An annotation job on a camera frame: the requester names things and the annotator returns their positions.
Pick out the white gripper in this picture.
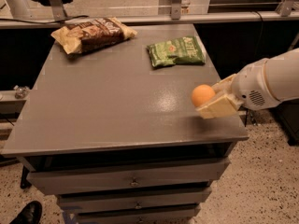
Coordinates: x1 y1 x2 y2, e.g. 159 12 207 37
196 59 280 119

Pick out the orange fruit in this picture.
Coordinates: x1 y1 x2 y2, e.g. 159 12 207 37
192 85 216 107

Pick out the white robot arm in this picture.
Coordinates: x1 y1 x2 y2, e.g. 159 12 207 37
196 49 299 119

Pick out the green chip bag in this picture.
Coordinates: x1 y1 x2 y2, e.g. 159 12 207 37
147 35 206 68

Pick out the brown chip bag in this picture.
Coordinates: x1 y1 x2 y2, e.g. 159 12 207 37
51 18 137 54

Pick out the grey drawer cabinet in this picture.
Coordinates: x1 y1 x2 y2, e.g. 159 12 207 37
3 24 247 224

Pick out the metal railing bar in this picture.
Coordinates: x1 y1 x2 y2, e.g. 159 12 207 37
0 10 299 29

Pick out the small shiny clutter object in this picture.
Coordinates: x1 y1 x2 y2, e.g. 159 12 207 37
13 85 30 99

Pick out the black shoe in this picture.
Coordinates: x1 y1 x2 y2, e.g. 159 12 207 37
9 201 42 224

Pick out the black cable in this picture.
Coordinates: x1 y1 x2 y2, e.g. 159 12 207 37
0 14 90 25

